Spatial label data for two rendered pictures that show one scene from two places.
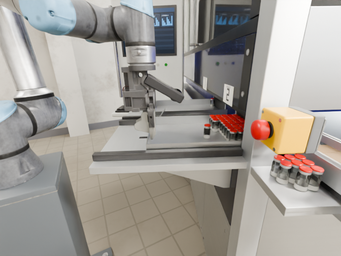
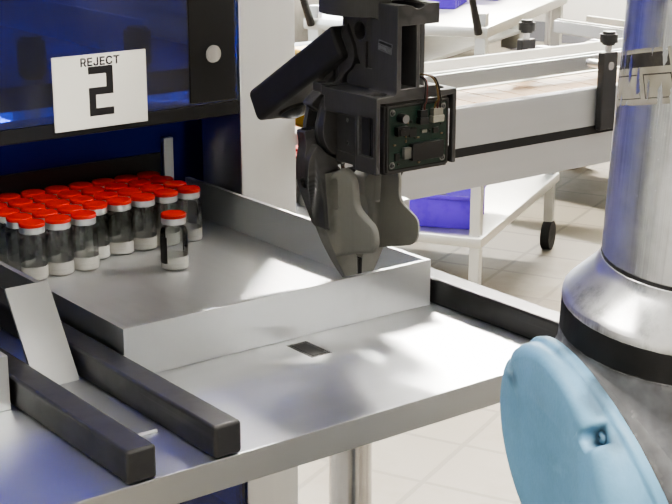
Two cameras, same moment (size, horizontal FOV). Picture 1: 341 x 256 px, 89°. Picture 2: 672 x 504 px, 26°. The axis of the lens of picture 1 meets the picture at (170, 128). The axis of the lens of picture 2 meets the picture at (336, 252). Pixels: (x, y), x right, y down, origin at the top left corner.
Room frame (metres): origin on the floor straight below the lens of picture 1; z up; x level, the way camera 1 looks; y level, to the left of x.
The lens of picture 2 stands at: (1.09, 0.87, 1.22)
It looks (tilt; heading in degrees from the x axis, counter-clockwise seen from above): 16 degrees down; 234
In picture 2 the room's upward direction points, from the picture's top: straight up
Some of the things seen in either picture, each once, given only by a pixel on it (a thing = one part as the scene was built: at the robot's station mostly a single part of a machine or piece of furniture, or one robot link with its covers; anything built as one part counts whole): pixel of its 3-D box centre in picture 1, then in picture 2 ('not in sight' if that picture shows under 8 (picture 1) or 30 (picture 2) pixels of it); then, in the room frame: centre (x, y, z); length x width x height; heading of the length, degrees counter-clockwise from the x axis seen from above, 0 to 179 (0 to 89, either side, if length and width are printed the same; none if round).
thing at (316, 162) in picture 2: not in sight; (329, 164); (0.51, 0.05, 1.00); 0.05 x 0.02 x 0.09; 1
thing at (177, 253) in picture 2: (207, 131); (174, 242); (0.54, -0.12, 0.90); 0.02 x 0.02 x 0.04
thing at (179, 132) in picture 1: (199, 130); (162, 260); (0.56, -0.10, 0.90); 0.34 x 0.26 x 0.04; 91
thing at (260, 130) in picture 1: (262, 129); not in sight; (0.31, -0.18, 0.99); 0.04 x 0.04 x 0.04; 1
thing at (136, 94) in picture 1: (140, 88); (377, 82); (0.49, 0.08, 1.06); 0.09 x 0.08 x 0.12; 91
